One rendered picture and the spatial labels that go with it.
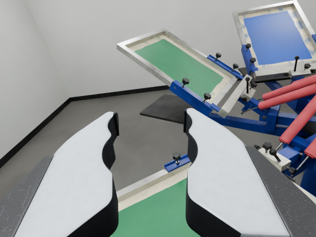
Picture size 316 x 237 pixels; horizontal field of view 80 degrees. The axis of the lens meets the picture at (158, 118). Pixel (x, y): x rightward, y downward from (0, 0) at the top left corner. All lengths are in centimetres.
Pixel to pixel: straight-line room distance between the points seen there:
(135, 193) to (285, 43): 175
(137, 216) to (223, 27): 392
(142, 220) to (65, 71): 456
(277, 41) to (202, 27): 239
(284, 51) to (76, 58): 407
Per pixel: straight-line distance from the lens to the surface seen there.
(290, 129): 116
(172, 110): 163
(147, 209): 96
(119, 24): 441
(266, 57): 196
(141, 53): 147
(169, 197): 97
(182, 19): 425
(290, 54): 203
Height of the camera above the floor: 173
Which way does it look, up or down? 30 degrees down
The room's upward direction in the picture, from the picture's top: 11 degrees counter-clockwise
